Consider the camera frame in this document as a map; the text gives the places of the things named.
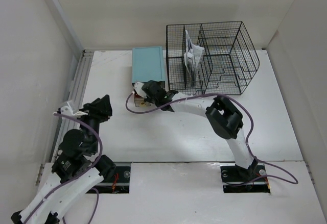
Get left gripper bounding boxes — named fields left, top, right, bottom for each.
left=75, top=94, right=112, bottom=154

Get teal drawer box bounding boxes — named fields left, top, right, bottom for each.
left=131, top=46, right=166, bottom=89

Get white paper sheets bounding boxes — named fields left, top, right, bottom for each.
left=184, top=30, right=204, bottom=87

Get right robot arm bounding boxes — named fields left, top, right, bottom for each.
left=135, top=81, right=258, bottom=181

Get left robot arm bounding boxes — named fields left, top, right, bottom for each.
left=11, top=94, right=116, bottom=223

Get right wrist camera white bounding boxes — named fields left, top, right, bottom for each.
left=133, top=82, right=147, bottom=98

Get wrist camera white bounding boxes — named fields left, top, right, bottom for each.
left=133, top=82, right=147, bottom=98
left=55, top=100, right=87, bottom=118

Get aluminium rail frame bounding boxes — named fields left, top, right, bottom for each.
left=45, top=49, right=94, bottom=163

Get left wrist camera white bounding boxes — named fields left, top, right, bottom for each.
left=55, top=100, right=87, bottom=118

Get black wire mesh organizer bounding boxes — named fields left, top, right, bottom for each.
left=166, top=21, right=260, bottom=95

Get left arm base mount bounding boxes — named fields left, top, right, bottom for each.
left=93, top=163, right=131, bottom=194

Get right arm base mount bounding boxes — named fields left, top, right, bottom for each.
left=220, top=163, right=270, bottom=193

